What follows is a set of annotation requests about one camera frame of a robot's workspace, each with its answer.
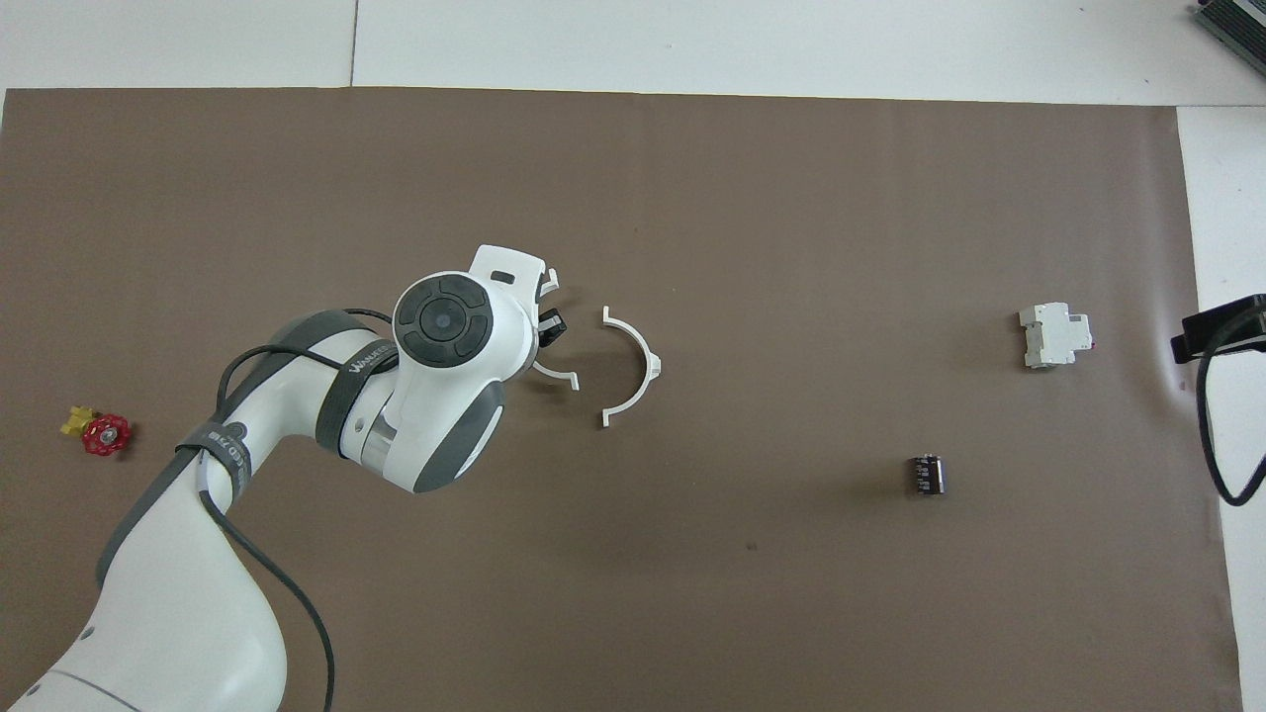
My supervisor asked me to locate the red-handled brass valve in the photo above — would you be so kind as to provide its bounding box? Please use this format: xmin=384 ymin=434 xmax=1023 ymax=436
xmin=59 ymin=402 xmax=136 ymax=458

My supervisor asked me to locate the white half-ring pipe clamp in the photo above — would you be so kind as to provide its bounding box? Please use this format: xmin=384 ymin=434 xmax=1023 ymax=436
xmin=532 ymin=268 xmax=581 ymax=391
xmin=599 ymin=306 xmax=663 ymax=429

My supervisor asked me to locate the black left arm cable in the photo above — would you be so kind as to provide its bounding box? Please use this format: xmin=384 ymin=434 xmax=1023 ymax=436
xmin=193 ymin=307 xmax=397 ymax=712

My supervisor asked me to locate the brown paper table mat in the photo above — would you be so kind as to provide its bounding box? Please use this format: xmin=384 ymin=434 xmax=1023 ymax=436
xmin=0 ymin=86 xmax=1246 ymax=712

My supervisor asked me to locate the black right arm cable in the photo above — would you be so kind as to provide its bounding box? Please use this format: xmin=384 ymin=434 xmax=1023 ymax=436
xmin=1194 ymin=312 xmax=1266 ymax=508

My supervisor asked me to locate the grey ribbed device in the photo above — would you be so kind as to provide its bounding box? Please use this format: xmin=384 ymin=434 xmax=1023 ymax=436
xmin=1190 ymin=0 xmax=1266 ymax=79

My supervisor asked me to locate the white circuit breaker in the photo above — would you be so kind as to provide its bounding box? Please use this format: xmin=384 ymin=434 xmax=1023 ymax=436
xmin=1018 ymin=300 xmax=1096 ymax=372

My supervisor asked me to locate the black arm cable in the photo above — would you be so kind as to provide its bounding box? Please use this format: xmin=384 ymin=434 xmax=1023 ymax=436
xmin=1194 ymin=312 xmax=1266 ymax=508
xmin=193 ymin=307 xmax=397 ymax=712

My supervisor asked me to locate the black cylindrical capacitor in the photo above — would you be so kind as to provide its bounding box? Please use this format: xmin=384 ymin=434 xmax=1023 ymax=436
xmin=907 ymin=452 xmax=947 ymax=498

